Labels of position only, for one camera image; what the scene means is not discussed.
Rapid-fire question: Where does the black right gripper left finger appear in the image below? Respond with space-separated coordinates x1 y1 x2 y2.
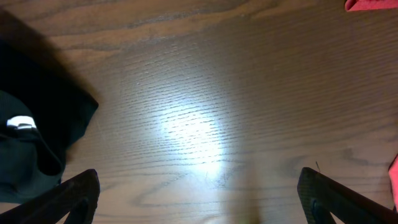
1 169 100 224

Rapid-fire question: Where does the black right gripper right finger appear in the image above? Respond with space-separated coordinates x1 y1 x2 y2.
297 167 397 224

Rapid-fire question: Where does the black t-shirt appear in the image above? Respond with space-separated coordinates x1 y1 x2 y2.
0 37 100 204

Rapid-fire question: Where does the red t-shirt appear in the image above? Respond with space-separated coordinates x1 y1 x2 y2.
345 0 397 12

